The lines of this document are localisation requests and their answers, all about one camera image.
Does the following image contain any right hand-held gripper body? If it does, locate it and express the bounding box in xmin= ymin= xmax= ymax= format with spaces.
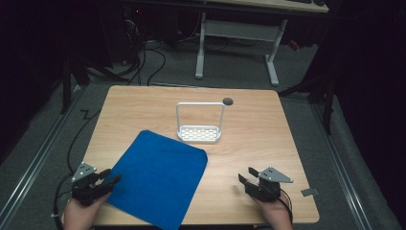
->
xmin=244 ymin=166 xmax=294 ymax=203

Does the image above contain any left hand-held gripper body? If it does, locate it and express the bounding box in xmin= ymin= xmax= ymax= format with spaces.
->
xmin=71 ymin=161 xmax=111 ymax=207

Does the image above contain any blue cloth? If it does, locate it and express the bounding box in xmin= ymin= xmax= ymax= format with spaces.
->
xmin=104 ymin=129 xmax=209 ymax=230

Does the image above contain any white cloth rack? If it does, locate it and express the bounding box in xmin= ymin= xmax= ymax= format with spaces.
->
xmin=175 ymin=101 xmax=226 ymax=144

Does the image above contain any person's right hand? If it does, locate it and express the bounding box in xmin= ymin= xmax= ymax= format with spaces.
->
xmin=251 ymin=195 xmax=294 ymax=230

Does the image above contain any person's left hand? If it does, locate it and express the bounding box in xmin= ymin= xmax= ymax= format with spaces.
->
xmin=62 ymin=192 xmax=111 ymax=230

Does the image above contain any grey tape piece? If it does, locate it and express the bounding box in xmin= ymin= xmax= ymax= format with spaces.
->
xmin=301 ymin=187 xmax=320 ymax=197

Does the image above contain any black stand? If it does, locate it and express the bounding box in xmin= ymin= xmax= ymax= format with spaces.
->
xmin=59 ymin=52 xmax=92 ymax=115
xmin=277 ymin=71 xmax=340 ymax=136

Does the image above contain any white-legged desk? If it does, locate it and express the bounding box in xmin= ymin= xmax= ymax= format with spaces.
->
xmin=193 ymin=0 xmax=330 ymax=87

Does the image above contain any black computer tower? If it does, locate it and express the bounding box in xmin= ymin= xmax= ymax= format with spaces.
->
xmin=103 ymin=4 xmax=148 ymax=66

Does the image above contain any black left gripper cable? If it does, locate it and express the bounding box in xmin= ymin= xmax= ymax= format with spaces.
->
xmin=52 ymin=108 xmax=103 ymax=230

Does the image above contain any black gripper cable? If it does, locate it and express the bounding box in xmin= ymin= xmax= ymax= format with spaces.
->
xmin=276 ymin=188 xmax=294 ymax=225
xmin=52 ymin=108 xmax=103 ymax=230

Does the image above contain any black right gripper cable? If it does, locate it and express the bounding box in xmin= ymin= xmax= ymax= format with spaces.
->
xmin=276 ymin=188 xmax=294 ymax=225

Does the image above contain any metal floor rail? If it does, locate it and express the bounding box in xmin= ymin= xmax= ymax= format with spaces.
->
xmin=0 ymin=85 xmax=82 ymax=223
xmin=311 ymin=102 xmax=372 ymax=230

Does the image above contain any black floor cable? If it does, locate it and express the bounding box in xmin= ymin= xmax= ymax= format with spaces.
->
xmin=127 ymin=41 xmax=168 ymax=86

